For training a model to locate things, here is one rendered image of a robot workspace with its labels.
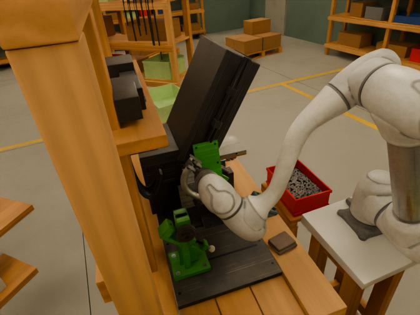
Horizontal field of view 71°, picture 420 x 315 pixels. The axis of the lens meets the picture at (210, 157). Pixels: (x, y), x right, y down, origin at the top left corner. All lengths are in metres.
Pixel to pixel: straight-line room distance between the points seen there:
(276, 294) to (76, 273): 1.79
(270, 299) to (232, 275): 0.17
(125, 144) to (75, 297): 1.83
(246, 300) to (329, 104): 0.75
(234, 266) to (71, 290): 1.58
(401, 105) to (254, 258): 0.80
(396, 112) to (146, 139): 0.62
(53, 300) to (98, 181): 2.11
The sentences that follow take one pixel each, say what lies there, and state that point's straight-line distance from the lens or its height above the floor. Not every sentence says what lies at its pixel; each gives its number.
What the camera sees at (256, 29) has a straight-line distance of 7.94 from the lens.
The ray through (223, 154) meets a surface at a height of 1.13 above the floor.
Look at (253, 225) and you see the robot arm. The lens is 1.00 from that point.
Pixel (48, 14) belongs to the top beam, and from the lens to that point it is 0.43.
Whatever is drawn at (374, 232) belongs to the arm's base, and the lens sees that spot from 1.49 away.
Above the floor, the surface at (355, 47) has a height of 0.27.
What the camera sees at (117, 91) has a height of 1.63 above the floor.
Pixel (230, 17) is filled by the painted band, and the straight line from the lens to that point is 11.36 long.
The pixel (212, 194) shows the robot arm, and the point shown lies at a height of 1.35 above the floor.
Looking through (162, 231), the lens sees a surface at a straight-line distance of 1.12.
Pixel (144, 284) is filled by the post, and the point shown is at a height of 1.34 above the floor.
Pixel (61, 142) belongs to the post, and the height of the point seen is 1.72.
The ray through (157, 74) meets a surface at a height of 0.79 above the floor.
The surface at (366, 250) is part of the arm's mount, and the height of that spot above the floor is 0.89.
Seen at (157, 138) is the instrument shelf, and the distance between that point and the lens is 0.82.
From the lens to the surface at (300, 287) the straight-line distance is 1.24.
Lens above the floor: 1.92
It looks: 33 degrees down
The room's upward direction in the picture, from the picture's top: 5 degrees counter-clockwise
